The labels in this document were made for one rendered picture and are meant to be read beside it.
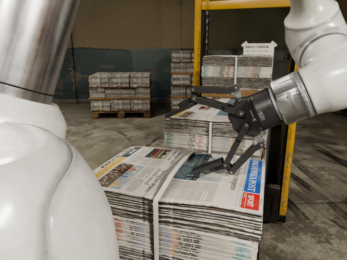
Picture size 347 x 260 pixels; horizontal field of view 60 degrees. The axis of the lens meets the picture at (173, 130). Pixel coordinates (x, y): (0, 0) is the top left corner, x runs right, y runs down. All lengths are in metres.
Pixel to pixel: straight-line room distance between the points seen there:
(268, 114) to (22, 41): 0.41
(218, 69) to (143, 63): 5.92
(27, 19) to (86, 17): 7.40
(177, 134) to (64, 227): 1.02
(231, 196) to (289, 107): 0.19
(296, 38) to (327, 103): 0.16
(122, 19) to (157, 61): 1.25
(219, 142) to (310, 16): 0.63
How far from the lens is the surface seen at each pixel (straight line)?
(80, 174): 0.20
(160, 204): 0.57
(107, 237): 0.22
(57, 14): 0.38
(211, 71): 1.70
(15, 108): 0.35
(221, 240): 0.57
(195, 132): 1.16
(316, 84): 0.56
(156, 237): 0.60
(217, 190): 0.60
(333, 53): 0.59
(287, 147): 2.30
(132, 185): 0.62
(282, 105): 0.57
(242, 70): 1.67
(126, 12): 7.62
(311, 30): 0.66
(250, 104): 0.60
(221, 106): 0.61
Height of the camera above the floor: 1.33
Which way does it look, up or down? 15 degrees down
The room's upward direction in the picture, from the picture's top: straight up
